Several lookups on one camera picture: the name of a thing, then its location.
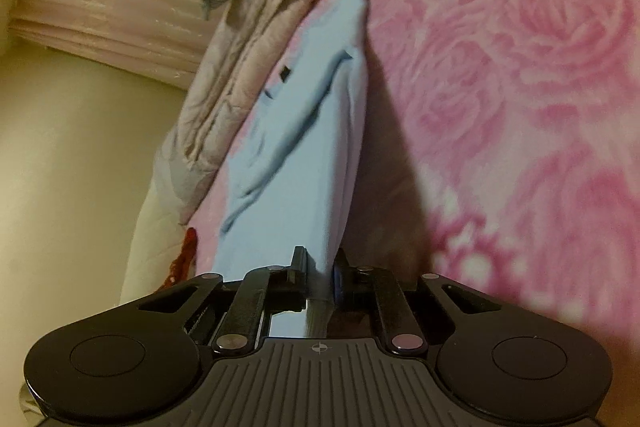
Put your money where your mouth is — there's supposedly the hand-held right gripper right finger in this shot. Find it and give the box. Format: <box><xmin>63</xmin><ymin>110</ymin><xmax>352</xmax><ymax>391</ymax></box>
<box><xmin>332</xmin><ymin>248</ymin><xmax>501</xmax><ymax>355</ymax></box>

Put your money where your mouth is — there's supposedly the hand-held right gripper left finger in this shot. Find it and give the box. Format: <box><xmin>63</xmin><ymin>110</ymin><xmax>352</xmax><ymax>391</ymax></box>
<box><xmin>135</xmin><ymin>246</ymin><xmax>308</xmax><ymax>354</ymax></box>

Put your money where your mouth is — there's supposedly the light blue shirt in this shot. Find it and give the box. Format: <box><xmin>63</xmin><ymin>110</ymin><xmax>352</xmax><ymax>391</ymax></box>
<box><xmin>210</xmin><ymin>0</ymin><xmax>373</xmax><ymax>343</ymax></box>

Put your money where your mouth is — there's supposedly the red knit garment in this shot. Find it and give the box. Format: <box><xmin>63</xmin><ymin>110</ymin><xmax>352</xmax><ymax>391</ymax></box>
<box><xmin>155</xmin><ymin>227</ymin><xmax>201</xmax><ymax>293</ymax></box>

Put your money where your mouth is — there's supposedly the pink floral blanket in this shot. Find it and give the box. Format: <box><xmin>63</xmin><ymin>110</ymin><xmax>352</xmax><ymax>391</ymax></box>
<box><xmin>187</xmin><ymin>0</ymin><xmax>640</xmax><ymax>333</ymax></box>

